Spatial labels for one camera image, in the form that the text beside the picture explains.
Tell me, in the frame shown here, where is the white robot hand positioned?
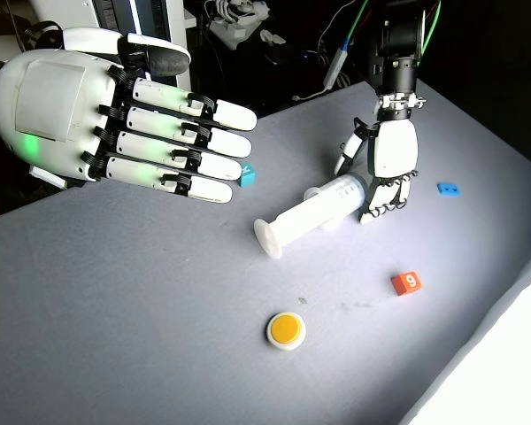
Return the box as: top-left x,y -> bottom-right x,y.
333,115 -> 420,226
0,26 -> 258,205

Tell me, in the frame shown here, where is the large white plastic syringe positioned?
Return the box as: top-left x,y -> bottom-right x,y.
253,173 -> 373,260

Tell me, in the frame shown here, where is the white adapter blue plug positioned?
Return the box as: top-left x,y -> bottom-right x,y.
321,37 -> 351,89

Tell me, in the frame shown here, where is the orange number nine cube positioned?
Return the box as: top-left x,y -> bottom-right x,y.
390,271 -> 423,297

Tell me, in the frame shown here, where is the teal letter K cube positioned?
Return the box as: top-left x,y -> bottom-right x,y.
237,162 -> 257,189

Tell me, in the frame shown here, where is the white plastic parts pile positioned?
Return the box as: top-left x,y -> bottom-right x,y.
205,0 -> 266,50

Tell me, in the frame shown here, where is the yellow button white rim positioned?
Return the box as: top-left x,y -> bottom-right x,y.
266,312 -> 307,352

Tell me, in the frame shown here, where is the grey table cloth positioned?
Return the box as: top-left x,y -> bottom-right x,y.
0,79 -> 531,425

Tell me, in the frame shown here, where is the thin green cable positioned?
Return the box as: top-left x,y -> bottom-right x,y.
317,0 -> 371,50

